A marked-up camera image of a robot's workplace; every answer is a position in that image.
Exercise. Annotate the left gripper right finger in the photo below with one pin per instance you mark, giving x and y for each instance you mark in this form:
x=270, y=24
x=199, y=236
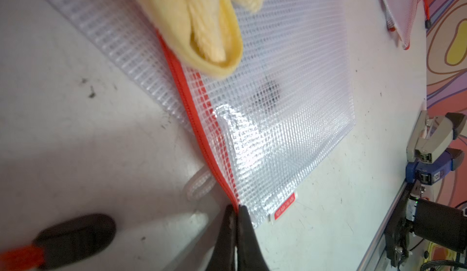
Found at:
x=249, y=256

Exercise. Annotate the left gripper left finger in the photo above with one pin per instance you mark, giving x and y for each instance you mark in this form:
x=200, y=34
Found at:
x=223, y=256

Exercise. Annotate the yellow microfiber cloth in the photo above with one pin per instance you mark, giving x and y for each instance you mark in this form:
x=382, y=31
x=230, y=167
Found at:
x=203, y=34

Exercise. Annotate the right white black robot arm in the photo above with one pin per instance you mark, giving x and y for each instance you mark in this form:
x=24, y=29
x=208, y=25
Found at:
x=441, y=224

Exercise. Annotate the aluminium front rail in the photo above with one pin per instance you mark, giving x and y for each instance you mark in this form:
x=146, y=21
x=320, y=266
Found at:
x=377, y=247

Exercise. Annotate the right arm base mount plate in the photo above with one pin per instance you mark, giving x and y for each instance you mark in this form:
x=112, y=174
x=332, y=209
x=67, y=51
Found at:
x=397, y=230

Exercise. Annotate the blue black handled tool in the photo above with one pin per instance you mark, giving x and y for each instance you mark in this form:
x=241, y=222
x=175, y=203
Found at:
x=429, y=155

